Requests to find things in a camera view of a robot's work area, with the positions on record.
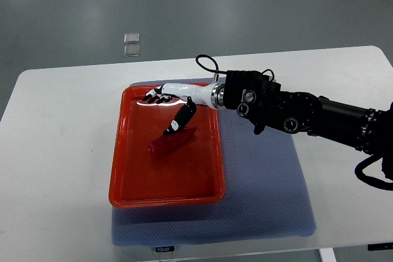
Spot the white table leg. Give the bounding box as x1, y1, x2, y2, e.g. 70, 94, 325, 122
319, 248, 337, 262

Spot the red plastic tray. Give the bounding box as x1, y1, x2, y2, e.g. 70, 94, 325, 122
109, 85, 225, 209

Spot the black mat label tag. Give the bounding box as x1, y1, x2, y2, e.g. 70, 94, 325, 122
155, 246, 175, 253

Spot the upper metal floor plate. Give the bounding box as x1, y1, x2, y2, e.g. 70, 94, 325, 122
123, 33, 140, 44

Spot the black label on table edge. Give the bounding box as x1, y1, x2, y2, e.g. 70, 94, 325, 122
367, 242, 393, 252

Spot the blue-grey mesh mat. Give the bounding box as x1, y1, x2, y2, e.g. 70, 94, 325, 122
111, 75, 317, 248

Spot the red pepper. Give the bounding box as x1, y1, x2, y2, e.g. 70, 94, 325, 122
148, 127, 197, 156

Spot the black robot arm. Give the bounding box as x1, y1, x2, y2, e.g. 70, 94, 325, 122
143, 65, 392, 191

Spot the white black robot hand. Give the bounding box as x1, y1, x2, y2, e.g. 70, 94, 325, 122
142, 82, 224, 136

